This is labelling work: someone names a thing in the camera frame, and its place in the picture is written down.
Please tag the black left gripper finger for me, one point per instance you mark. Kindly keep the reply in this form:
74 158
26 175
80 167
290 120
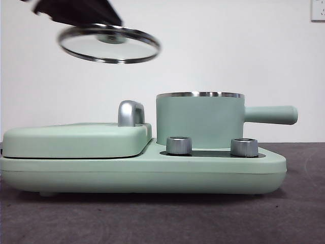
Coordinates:
78 12

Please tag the glass lid with green knob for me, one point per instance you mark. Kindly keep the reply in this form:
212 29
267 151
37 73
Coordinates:
76 47

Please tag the green hinged griddle cover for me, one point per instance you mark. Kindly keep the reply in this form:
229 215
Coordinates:
76 141

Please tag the silver control knob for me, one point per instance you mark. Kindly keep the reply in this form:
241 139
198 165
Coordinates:
244 148
179 146

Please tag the green breakfast machine base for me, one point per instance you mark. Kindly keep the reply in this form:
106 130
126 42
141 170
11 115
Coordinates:
152 175

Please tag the white wall socket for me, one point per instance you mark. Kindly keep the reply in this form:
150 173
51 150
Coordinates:
318 12

